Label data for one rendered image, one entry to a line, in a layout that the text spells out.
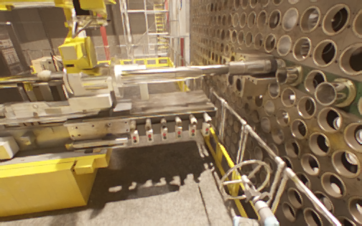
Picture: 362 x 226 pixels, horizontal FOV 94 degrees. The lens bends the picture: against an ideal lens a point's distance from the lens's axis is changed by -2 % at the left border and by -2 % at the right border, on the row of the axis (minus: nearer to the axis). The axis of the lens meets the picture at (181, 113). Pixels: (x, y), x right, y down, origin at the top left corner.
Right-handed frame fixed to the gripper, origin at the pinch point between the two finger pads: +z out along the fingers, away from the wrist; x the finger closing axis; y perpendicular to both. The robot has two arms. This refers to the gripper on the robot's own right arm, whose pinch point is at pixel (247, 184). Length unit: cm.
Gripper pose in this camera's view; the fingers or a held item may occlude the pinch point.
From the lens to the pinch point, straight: 141.3
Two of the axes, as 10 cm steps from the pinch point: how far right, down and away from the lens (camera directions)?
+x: 8.4, 4.0, 3.7
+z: -1.7, -4.6, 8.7
